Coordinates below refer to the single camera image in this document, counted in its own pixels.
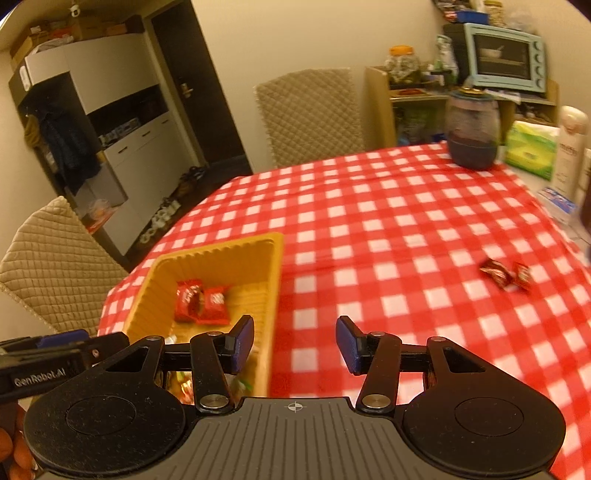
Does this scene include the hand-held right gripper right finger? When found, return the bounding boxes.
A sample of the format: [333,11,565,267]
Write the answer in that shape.
[335,316,488,414]

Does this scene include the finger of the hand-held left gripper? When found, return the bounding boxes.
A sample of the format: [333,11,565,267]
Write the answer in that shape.
[0,330,130,367]

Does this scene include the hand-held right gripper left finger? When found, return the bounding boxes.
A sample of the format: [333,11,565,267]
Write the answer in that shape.
[104,315,256,414]

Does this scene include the small green candy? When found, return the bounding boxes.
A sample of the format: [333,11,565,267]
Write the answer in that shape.
[228,376,254,398]

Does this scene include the large red snack packet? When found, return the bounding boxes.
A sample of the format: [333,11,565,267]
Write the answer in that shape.
[174,279,204,323]
[196,285,232,326]

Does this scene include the yellow plastic basket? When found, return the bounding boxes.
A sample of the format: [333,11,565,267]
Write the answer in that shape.
[122,232,286,402]

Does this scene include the small dark red candy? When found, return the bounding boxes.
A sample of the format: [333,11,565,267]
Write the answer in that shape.
[479,258,515,291]
[513,262,533,294]

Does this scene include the clear jar of snacks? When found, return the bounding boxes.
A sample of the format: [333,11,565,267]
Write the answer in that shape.
[482,0,506,27]

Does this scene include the person's left hand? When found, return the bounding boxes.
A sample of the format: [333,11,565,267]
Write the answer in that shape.
[0,404,40,480]

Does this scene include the beige quilted chair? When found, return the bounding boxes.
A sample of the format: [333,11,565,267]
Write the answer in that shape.
[0,196,130,337]

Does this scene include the red white cartoon snack packet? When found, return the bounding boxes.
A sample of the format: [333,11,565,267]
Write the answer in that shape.
[166,371,197,402]

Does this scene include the red white checkered tablecloth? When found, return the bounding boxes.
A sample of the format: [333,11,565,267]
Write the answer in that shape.
[97,141,591,480]

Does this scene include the red white bag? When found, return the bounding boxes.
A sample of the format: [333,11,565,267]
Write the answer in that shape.
[85,198,116,232]

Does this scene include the black white patterned shoes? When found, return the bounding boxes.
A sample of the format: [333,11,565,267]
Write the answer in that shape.
[141,200,181,243]

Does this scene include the dark shoes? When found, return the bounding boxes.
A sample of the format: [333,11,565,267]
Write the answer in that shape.
[178,166,208,197]

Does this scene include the dark hanging jacket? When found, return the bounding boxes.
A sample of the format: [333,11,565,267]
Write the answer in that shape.
[25,108,100,185]

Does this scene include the white and dark cabinet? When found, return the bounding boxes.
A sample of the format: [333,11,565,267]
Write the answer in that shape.
[9,32,204,259]

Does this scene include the quilted chair back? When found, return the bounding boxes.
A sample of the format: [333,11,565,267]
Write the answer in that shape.
[254,68,365,169]

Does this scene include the wooden shelf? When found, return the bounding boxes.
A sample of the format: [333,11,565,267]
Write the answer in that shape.
[365,65,559,148]

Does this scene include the dark glass jar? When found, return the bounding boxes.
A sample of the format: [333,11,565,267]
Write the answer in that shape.
[444,88,502,171]

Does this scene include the dark door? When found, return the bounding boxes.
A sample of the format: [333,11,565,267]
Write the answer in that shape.
[150,0,252,178]

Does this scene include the blue white small box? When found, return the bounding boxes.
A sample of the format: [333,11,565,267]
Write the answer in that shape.
[538,186,583,227]

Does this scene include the green tissue pack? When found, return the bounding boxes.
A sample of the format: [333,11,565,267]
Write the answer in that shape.
[504,120,560,181]

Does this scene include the glass jar with orange lid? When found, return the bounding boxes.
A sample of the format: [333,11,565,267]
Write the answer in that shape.
[385,45,423,86]

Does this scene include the white rabbit print bottle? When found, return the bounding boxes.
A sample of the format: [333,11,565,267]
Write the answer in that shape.
[551,105,591,201]

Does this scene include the green white plastic bag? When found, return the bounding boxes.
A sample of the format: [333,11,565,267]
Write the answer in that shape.
[436,34,460,86]

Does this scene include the brown cardboard box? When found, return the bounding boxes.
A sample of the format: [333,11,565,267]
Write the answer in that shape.
[78,16,141,40]

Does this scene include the light blue toaster oven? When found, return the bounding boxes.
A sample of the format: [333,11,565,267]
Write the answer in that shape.
[463,23,548,95]

